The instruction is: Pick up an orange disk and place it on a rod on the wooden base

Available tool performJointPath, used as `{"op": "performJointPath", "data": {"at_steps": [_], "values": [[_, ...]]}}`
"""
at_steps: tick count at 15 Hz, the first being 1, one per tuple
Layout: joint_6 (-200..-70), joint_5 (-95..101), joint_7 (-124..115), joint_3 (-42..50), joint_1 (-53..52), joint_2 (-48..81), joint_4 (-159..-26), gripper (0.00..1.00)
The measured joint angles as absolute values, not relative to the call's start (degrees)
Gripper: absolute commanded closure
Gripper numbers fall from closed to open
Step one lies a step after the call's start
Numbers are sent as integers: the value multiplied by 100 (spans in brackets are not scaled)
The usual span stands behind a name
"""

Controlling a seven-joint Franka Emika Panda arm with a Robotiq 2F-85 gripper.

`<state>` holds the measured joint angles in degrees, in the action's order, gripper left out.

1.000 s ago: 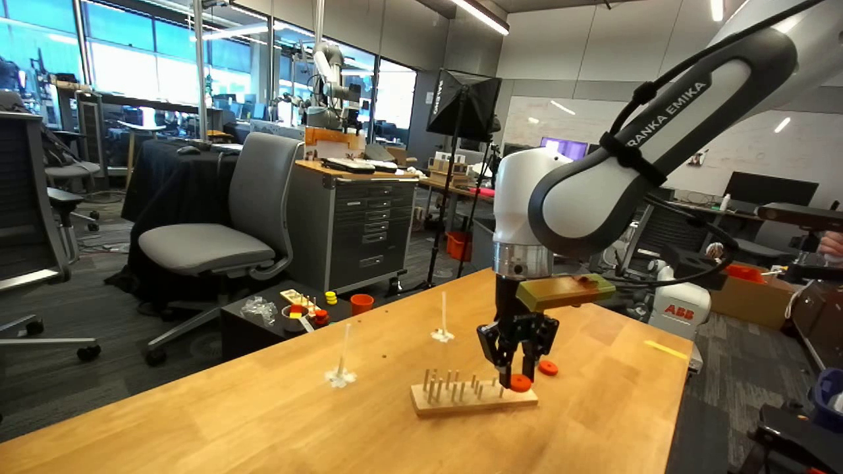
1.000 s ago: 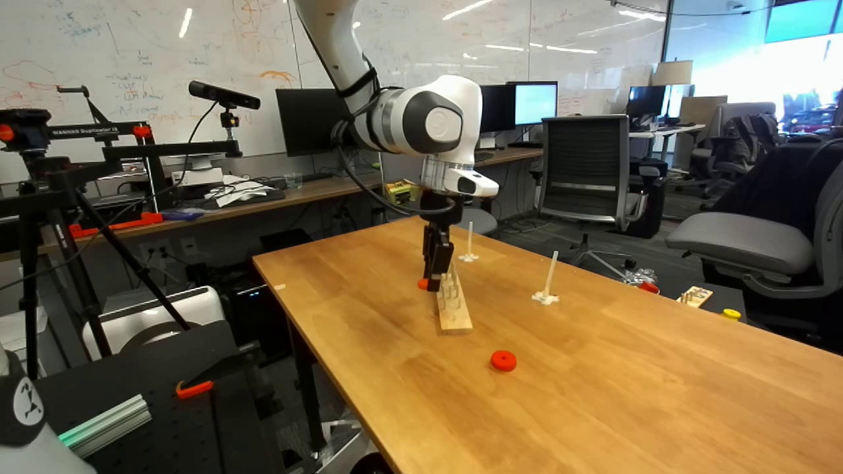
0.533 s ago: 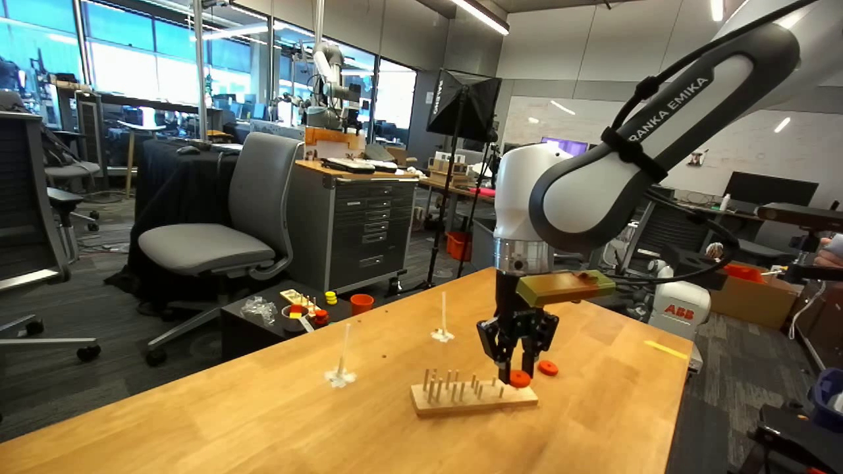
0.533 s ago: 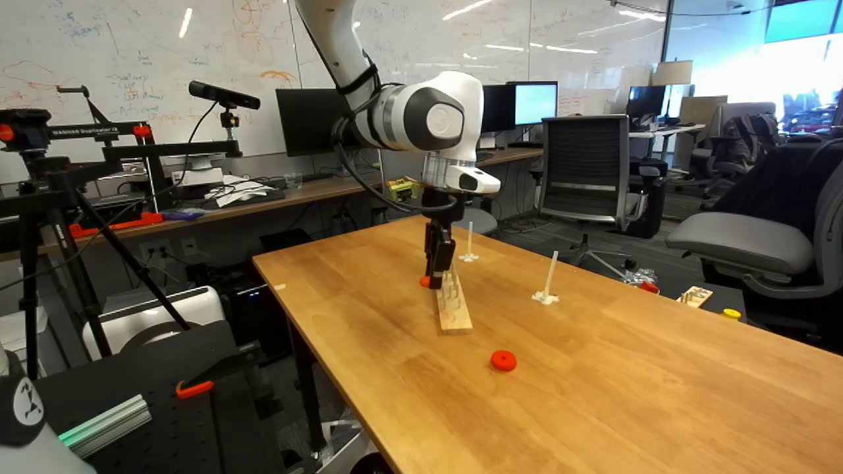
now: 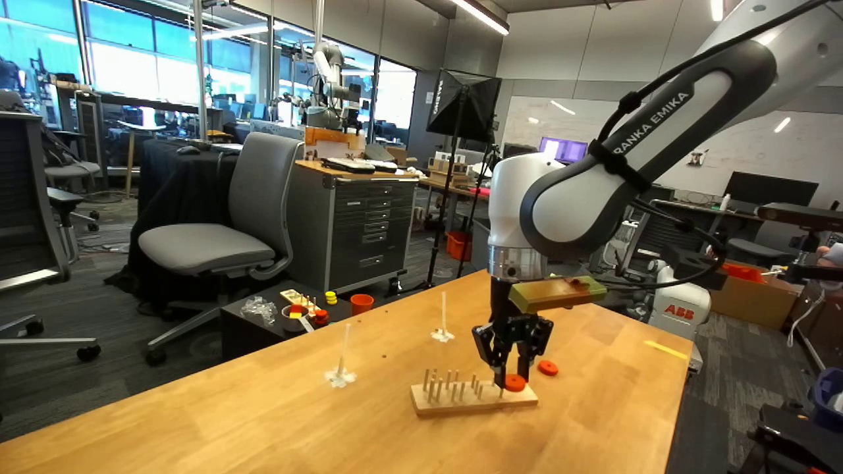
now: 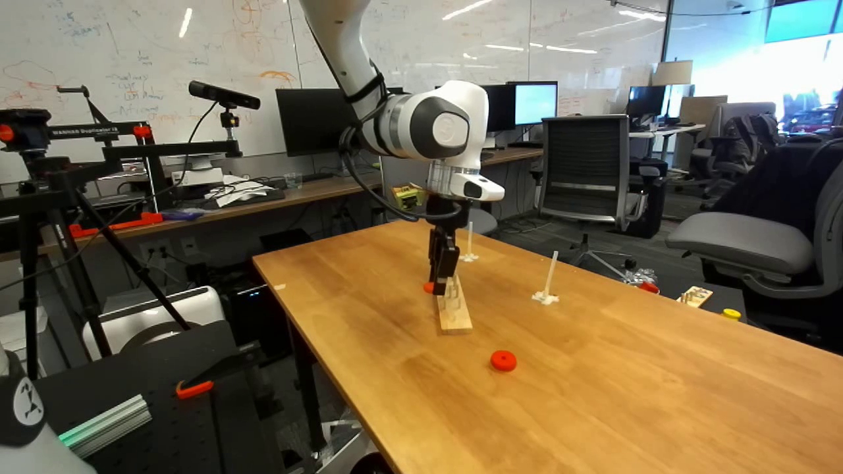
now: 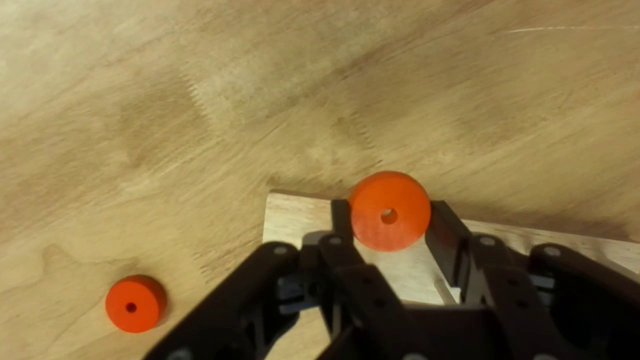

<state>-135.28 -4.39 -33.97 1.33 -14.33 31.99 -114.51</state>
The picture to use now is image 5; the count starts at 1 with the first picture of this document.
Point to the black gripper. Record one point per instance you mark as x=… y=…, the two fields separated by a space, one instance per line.
x=509 y=307

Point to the wooden base with metal rods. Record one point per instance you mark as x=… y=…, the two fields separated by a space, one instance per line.
x=476 y=398

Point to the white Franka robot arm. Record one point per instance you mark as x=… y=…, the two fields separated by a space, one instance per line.
x=516 y=207

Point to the orange bucket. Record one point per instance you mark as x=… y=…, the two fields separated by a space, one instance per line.
x=458 y=246

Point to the small orange cup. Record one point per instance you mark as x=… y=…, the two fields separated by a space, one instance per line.
x=361 y=304

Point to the yellow tape strip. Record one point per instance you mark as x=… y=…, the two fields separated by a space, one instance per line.
x=667 y=348

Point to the cluttered wooden desk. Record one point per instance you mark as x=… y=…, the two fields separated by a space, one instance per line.
x=458 y=188

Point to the white machine housing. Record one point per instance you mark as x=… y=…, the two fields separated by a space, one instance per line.
x=680 y=311

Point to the small yellow block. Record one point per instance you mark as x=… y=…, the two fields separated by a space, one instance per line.
x=331 y=298

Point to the small red piece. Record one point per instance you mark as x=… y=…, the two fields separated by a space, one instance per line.
x=321 y=317

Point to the grey metal cabinet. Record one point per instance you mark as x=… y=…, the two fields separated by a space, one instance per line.
x=352 y=228

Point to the lit computer monitor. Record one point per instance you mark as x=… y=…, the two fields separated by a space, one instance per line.
x=562 y=148

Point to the patterned wooden card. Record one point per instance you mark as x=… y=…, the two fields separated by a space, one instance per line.
x=300 y=302

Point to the dark framed screen panel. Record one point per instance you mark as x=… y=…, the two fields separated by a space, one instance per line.
x=695 y=224

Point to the flat keyboard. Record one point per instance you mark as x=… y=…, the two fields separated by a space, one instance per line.
x=359 y=163

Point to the black softbox on stand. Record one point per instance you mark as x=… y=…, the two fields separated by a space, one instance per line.
x=465 y=107

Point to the orange item on box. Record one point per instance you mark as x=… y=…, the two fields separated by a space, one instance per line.
x=742 y=270

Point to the black side table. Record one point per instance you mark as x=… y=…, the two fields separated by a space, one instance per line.
x=264 y=332

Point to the large cardboard box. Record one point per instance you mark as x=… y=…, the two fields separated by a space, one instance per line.
x=754 y=304

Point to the clear plastic piece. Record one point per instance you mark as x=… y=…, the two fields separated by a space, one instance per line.
x=256 y=307

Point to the small cardboard box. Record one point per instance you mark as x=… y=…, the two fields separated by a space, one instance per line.
x=334 y=142

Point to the black equipment stand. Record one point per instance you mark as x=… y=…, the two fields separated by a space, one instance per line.
x=793 y=444

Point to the large black monitor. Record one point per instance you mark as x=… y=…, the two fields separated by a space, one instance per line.
x=774 y=188

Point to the grey office chair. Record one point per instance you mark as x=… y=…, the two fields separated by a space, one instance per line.
x=207 y=246

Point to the dark desk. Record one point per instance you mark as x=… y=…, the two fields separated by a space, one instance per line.
x=805 y=215

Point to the blue bin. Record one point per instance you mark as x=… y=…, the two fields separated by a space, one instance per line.
x=832 y=398

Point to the ceiling light strip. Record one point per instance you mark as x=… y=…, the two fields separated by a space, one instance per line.
x=480 y=16

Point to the black draped cloth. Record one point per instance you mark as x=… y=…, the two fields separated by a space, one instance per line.
x=176 y=194

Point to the black mesh office chair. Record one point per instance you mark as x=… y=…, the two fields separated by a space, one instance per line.
x=28 y=200

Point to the yellow wrist camera box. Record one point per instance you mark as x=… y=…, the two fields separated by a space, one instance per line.
x=558 y=294

